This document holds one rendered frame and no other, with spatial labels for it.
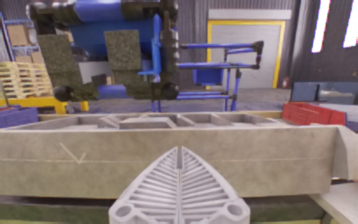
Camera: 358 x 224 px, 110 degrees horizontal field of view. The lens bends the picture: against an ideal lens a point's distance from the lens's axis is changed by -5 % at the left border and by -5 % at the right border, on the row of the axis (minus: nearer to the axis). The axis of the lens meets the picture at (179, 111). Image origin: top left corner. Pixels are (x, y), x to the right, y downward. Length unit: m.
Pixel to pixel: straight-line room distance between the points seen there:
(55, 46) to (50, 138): 0.30
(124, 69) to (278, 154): 0.42
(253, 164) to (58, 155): 0.53
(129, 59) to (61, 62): 0.10
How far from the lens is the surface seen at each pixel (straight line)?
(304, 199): 0.61
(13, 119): 1.63
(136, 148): 0.39
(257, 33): 12.36
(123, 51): 0.21
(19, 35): 14.16
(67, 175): 0.51
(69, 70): 0.25
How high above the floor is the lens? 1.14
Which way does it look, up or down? 16 degrees down
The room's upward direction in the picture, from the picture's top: 1 degrees counter-clockwise
